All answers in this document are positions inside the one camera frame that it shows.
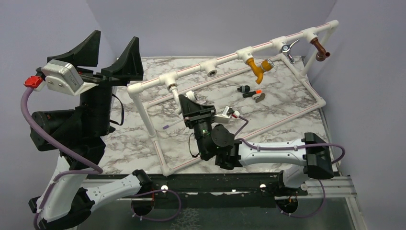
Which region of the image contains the white PVC pipe frame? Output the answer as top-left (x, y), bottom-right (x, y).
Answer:
top-left (127, 20), bottom-right (339, 176)

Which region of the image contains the small black grey cap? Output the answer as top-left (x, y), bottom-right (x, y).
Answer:
top-left (237, 85), bottom-right (250, 93)

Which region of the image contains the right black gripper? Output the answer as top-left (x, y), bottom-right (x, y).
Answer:
top-left (180, 95), bottom-right (217, 158)

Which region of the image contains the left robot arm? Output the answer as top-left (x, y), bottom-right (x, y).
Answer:
top-left (21, 30), bottom-right (152, 230)

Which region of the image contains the yellow plastic faucet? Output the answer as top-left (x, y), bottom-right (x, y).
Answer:
top-left (246, 57), bottom-right (274, 85)

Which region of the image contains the brown plastic faucet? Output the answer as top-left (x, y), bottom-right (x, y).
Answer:
top-left (310, 37), bottom-right (331, 62)

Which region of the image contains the black mounting rail base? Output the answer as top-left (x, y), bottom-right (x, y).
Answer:
top-left (95, 171), bottom-right (308, 210)

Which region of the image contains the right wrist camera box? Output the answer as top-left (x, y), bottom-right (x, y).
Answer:
top-left (214, 106), bottom-right (240, 124)

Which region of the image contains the black orange marker pen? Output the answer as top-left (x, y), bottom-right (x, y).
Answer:
top-left (242, 90), bottom-right (262, 98)

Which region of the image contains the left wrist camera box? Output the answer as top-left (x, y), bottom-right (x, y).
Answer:
top-left (41, 59), bottom-right (98, 96)

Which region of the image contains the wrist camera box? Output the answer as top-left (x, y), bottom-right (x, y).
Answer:
top-left (214, 106), bottom-right (240, 124)
top-left (41, 59), bottom-right (98, 96)

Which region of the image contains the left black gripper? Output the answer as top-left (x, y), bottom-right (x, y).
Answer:
top-left (52, 29), bottom-right (145, 137)

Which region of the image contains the white faucet chrome knob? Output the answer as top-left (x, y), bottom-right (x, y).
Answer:
top-left (169, 85), bottom-right (197, 115)

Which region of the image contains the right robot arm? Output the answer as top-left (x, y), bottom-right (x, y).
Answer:
top-left (179, 95), bottom-right (334, 180)

